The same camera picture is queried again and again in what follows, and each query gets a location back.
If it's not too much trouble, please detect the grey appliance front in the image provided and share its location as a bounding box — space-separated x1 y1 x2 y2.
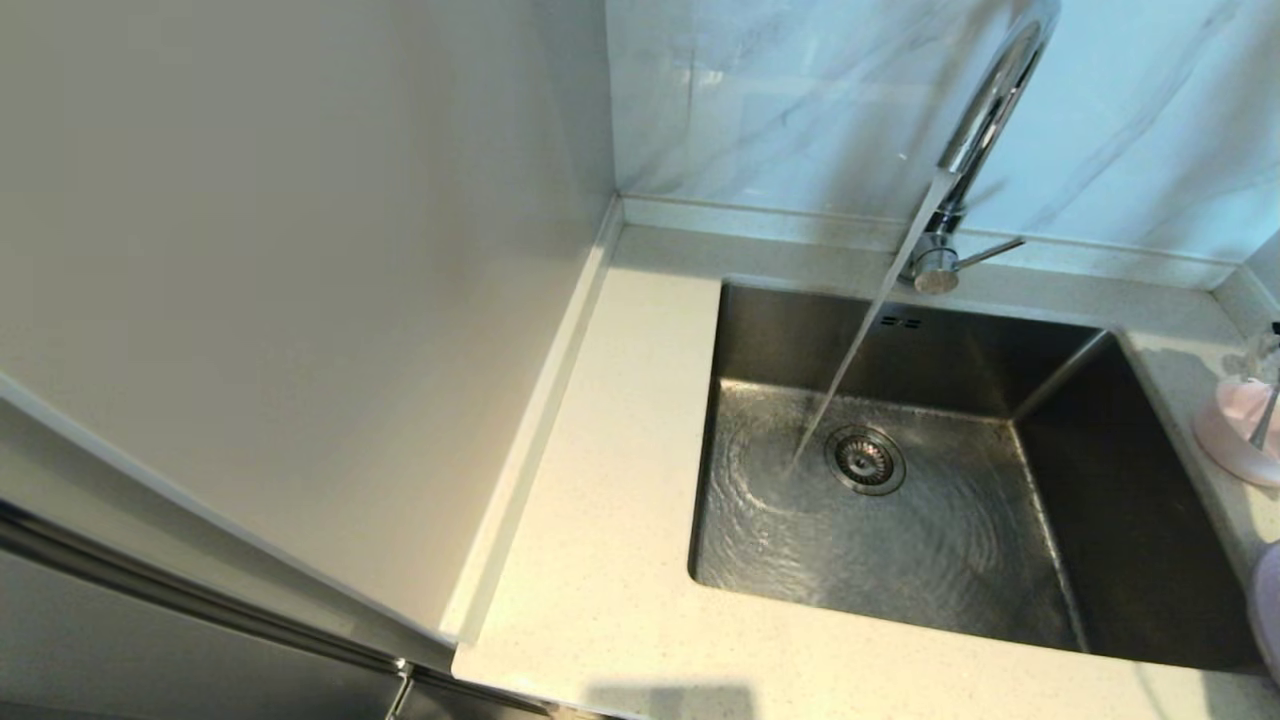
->
0 485 561 720

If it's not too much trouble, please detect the chrome bar handle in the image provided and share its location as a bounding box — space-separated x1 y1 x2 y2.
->
0 488 416 681

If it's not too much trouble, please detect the running water stream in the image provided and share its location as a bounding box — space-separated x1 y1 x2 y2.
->
785 172 956 476

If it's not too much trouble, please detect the lilac plate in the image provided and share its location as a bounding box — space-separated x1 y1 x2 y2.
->
1250 545 1280 683

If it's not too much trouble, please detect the white tall cabinet panel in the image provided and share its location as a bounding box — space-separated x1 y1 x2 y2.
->
0 0 616 669

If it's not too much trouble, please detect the pink bowl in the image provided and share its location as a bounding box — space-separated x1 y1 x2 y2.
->
1193 375 1280 489

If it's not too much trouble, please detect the chrome gooseneck faucet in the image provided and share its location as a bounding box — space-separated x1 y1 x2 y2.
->
898 0 1061 296

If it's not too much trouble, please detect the round metal drain strainer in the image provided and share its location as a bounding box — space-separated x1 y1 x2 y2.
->
824 426 906 497

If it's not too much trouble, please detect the stainless steel sink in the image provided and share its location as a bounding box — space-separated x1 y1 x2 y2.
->
688 280 1266 673

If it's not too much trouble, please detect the metal spoon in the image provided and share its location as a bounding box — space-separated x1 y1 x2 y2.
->
1248 385 1280 451

